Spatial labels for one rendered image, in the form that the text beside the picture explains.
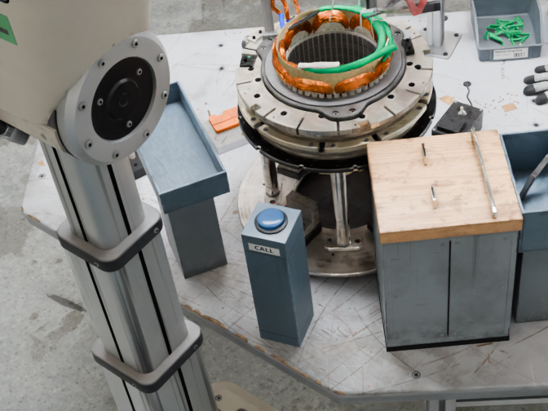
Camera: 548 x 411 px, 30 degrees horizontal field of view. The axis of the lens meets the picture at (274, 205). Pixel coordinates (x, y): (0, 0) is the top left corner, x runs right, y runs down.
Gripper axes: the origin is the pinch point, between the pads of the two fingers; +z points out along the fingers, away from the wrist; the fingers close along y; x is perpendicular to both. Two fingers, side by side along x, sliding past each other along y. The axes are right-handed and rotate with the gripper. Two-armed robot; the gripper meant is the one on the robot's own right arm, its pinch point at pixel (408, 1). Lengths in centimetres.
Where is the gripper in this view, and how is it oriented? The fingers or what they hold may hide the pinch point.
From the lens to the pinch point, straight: 167.0
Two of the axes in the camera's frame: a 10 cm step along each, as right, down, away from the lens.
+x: -9.3, 3.1, -1.9
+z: 1.1, 7.3, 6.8
